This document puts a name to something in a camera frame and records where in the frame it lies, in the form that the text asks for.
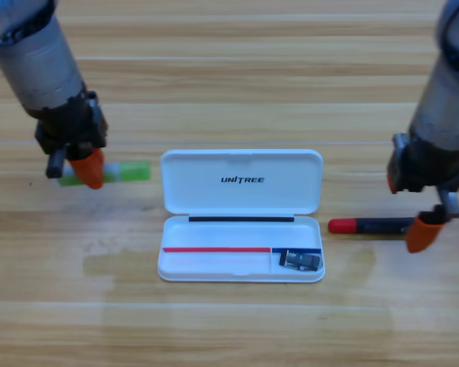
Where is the red and black marker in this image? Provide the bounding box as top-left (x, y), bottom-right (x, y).
top-left (327, 216), bottom-right (418, 235)

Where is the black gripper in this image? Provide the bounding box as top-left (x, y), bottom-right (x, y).
top-left (386, 132), bottom-right (459, 255)
top-left (34, 90), bottom-right (110, 191)

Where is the green and white highlighter pen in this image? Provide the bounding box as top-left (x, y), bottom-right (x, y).
top-left (55, 160), bottom-right (152, 189)

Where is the white Unitree pencil case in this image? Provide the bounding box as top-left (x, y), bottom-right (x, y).
top-left (157, 148), bottom-right (326, 284)

